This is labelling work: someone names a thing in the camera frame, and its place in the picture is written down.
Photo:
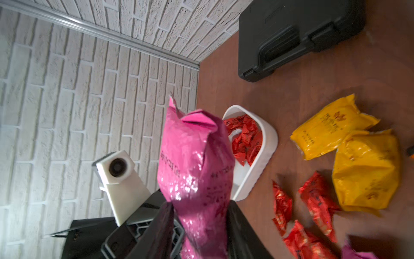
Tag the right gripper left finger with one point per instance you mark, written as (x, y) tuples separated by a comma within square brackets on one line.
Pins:
[(156, 242)]

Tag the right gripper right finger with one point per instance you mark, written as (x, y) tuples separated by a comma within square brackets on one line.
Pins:
[(242, 241)]

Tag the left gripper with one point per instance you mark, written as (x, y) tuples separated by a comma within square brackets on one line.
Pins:
[(103, 239)]

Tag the red tea bag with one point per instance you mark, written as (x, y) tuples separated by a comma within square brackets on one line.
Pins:
[(282, 207), (304, 245), (317, 198)]

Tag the pink tea bag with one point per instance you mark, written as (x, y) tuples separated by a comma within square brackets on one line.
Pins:
[(348, 252), (195, 173)]

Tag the orange tea bag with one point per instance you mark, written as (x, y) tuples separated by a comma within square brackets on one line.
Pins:
[(324, 132)]

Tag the yellow tea bag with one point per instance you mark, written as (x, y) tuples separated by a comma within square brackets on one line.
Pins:
[(367, 171)]

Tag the red tea bags in box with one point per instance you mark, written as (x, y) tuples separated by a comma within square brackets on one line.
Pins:
[(248, 138)]

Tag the black plastic tool case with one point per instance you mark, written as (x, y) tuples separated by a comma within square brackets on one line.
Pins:
[(274, 33)]

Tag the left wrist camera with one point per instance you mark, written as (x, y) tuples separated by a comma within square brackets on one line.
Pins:
[(125, 190)]

